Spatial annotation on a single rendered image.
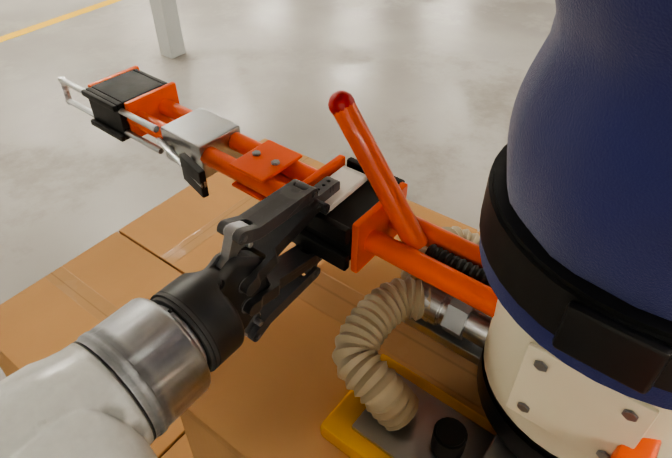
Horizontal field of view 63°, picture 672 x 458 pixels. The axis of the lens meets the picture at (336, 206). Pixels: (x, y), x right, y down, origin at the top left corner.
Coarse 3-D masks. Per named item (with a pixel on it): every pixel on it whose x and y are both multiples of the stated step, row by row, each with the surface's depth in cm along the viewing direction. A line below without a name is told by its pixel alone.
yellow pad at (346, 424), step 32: (416, 384) 51; (352, 416) 49; (416, 416) 48; (448, 416) 48; (480, 416) 49; (352, 448) 47; (384, 448) 46; (416, 448) 46; (448, 448) 44; (480, 448) 46
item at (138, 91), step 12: (120, 72) 72; (132, 72) 72; (144, 72) 72; (96, 84) 69; (108, 84) 69; (120, 84) 69; (132, 84) 69; (144, 84) 69; (156, 84) 69; (168, 84) 69; (120, 96) 66; (132, 96) 67; (144, 96) 67; (156, 96) 68; (168, 96) 69; (132, 108) 66; (144, 108) 67; (156, 108) 69; (168, 120) 71; (144, 132) 69
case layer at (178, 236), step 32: (192, 192) 163; (224, 192) 163; (128, 224) 152; (160, 224) 152; (192, 224) 152; (96, 256) 142; (128, 256) 142; (160, 256) 142; (192, 256) 142; (32, 288) 133; (64, 288) 133; (96, 288) 133; (128, 288) 133; (160, 288) 133; (0, 320) 126; (32, 320) 126; (64, 320) 126; (96, 320) 126; (0, 352) 120; (32, 352) 119; (160, 448) 102
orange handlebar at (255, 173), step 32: (160, 128) 64; (224, 160) 59; (256, 160) 58; (288, 160) 58; (256, 192) 58; (384, 256) 49; (416, 256) 47; (480, 256) 48; (448, 288) 46; (480, 288) 45; (640, 448) 34
